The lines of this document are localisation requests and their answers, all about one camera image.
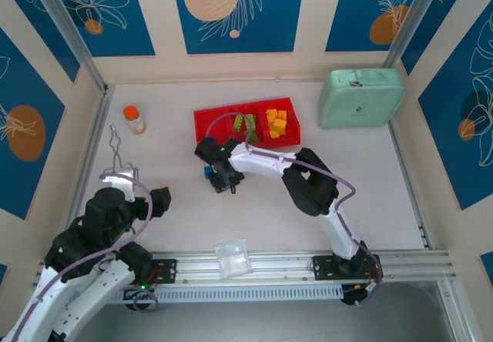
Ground metal tongs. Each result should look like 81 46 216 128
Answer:
100 122 134 177

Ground clear plastic bag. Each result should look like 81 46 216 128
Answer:
213 239 253 280

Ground orange-capped bottle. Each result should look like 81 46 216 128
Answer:
122 105 147 135

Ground mint green zipper case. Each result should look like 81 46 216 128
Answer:
318 68 406 130

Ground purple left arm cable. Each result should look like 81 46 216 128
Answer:
2 173 159 341

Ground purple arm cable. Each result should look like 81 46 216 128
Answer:
206 112 384 293
2 173 159 341

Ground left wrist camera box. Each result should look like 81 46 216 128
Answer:
99 164 140 203

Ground aluminum base rail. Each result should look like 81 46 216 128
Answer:
36 251 451 290

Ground white slotted cable duct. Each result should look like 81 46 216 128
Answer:
111 284 344 304

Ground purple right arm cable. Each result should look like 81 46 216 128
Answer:
206 112 384 293

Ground aluminum corner post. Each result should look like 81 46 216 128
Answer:
382 0 442 72
26 0 109 95

